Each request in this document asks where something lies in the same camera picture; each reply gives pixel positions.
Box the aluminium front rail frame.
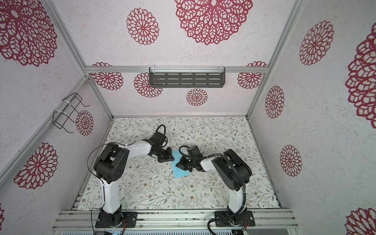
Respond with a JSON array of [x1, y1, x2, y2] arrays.
[[52, 209, 299, 232]]

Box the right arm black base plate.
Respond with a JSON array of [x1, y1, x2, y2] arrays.
[[215, 209, 256, 227]]

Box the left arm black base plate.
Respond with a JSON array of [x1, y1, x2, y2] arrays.
[[95, 211, 138, 228]]

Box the light blue square paper sheet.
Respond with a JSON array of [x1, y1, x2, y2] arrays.
[[171, 150, 190, 178]]

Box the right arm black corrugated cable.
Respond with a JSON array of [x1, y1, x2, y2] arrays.
[[178, 145, 247, 206]]

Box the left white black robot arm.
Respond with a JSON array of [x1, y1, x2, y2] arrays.
[[94, 140, 174, 215]]

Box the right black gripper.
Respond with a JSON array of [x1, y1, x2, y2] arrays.
[[175, 155, 196, 172]]

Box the black wire wall rack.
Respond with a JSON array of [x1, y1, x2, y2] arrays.
[[52, 93, 90, 134]]

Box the dark grey slotted wall shelf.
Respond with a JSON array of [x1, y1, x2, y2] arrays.
[[149, 67, 226, 88]]

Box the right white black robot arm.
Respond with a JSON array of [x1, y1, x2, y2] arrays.
[[176, 146, 252, 214]]

